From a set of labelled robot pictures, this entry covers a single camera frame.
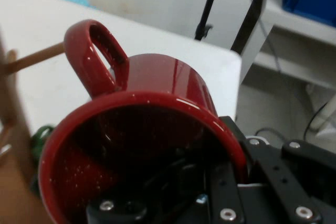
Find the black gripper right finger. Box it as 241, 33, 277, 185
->
209, 115, 336, 224

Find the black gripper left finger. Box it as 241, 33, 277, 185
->
86, 153, 212, 224

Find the red ceramic mug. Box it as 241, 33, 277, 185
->
38, 19, 249, 224

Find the dark green ceramic mug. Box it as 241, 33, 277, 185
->
29, 125, 55, 196

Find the white shelf unit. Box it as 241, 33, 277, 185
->
230, 0, 336, 146

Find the brown wooden mug tree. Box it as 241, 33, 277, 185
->
0, 24, 66, 224

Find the black tripod pole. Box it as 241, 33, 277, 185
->
194, 0, 224, 41

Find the thin grey cable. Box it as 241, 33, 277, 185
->
241, 0, 284, 74

